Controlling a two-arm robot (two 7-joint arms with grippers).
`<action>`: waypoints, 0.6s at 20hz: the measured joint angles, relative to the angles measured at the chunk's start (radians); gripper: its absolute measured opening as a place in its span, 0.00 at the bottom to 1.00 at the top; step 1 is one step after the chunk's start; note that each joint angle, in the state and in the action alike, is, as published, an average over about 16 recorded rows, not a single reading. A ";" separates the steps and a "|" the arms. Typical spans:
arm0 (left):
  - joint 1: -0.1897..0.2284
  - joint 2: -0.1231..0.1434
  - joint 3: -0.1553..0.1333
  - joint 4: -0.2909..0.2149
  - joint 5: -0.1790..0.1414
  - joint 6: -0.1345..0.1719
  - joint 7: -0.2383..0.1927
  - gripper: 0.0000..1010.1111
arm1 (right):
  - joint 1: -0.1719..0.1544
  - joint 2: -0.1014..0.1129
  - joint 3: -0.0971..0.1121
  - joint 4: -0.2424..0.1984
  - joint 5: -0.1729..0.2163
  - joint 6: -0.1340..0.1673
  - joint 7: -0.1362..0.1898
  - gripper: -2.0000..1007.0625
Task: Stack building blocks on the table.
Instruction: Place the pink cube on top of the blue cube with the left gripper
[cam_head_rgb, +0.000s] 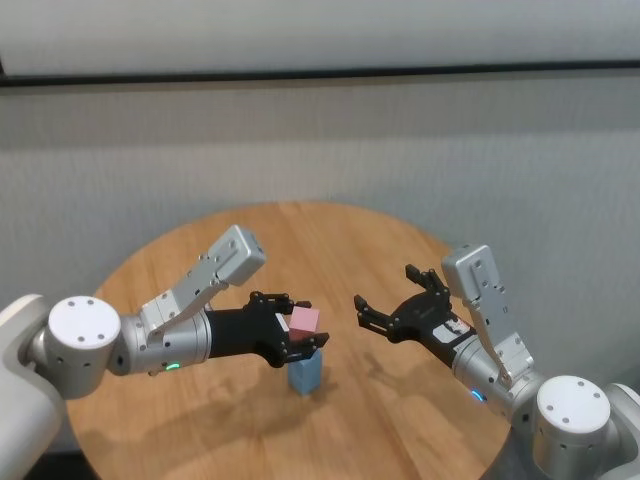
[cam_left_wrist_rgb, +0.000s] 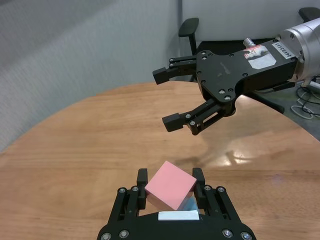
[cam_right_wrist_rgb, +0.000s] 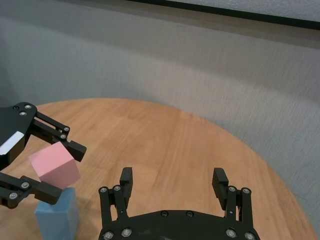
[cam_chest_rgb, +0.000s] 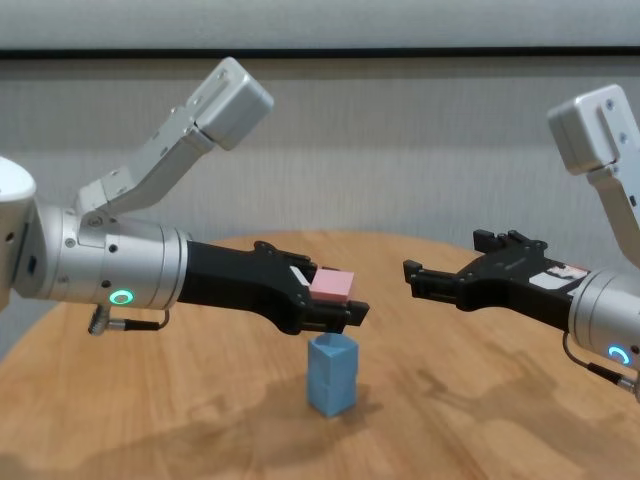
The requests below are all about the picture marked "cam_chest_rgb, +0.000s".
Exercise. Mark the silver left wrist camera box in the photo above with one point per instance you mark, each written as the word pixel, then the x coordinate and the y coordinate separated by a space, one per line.
pixel 230 105

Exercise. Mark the blue building block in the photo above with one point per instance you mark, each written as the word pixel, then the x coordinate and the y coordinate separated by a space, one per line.
pixel 330 400
pixel 332 360

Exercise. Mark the pink building block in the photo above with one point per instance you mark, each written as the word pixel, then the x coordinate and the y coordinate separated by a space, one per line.
pixel 331 285

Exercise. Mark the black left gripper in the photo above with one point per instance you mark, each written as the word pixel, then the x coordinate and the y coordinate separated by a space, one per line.
pixel 240 280

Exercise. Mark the black horizontal wall rail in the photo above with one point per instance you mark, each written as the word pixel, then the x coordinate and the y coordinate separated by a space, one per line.
pixel 320 54

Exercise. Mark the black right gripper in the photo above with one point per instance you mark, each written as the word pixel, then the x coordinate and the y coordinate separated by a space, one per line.
pixel 515 285

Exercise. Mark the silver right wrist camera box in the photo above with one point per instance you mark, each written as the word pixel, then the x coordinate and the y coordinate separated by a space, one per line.
pixel 595 130

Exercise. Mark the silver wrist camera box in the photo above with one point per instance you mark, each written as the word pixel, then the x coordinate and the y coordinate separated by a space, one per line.
pixel 230 105
pixel 595 130

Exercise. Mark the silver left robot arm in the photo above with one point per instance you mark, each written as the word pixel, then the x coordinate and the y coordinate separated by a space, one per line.
pixel 125 260

